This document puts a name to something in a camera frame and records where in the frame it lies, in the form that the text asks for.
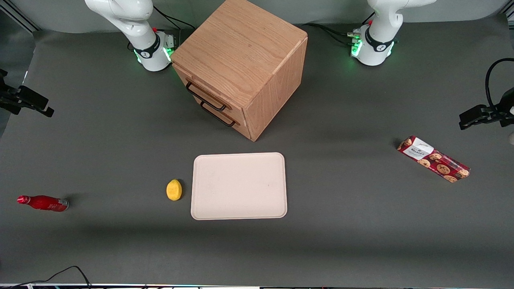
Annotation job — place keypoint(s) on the aluminium frame profile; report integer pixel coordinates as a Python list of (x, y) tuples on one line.
[(20, 18)]

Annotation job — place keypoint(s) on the red soda bottle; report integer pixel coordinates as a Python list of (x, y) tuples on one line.
[(44, 203)]

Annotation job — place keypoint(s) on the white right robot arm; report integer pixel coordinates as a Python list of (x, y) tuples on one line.
[(132, 24)]

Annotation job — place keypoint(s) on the beige rectangular tray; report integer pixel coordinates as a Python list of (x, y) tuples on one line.
[(239, 186)]

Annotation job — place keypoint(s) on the red cookie box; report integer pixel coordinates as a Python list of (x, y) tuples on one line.
[(433, 159)]

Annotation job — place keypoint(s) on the dark grey table mat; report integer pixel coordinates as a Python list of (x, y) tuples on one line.
[(361, 224)]

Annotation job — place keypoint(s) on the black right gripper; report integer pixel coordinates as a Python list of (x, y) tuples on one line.
[(15, 97)]

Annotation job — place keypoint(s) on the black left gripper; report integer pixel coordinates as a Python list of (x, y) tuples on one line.
[(494, 110)]

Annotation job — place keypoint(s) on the yellow lemon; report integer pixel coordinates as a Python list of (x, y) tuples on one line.
[(174, 190)]

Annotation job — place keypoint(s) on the wooden two-drawer cabinet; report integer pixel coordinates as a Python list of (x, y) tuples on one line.
[(249, 48)]

